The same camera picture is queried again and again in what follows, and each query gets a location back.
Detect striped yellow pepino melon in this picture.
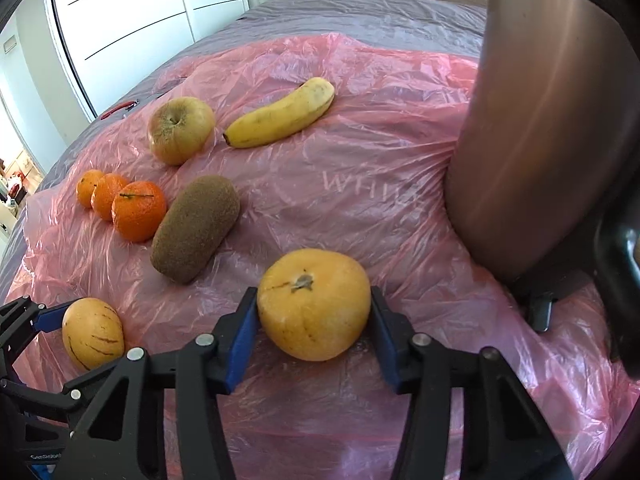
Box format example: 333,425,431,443
62,298,125,372

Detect orange tangerine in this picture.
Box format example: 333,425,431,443
91,174,129,222

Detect small tangerine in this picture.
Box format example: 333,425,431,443
76,169,104,209

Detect tangerine with green stem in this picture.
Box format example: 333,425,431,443
112,181,167,243

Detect large brown kiwi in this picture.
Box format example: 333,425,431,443
150,174,241,284

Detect yellow-green apple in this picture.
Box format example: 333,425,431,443
148,96,216,166

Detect yellow-orange round fruit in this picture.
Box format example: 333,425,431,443
257,248,371,362

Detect yellow banana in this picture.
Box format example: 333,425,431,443
224,77,335,148

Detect pink plastic sheet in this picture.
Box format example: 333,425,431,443
1,34,639,479

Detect white sliding wardrobe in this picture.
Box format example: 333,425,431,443
46,0,250,118

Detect grey purple bed sheet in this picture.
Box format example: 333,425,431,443
1,0,486,323

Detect red phone lanyard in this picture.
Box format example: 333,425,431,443
98,101,139,120

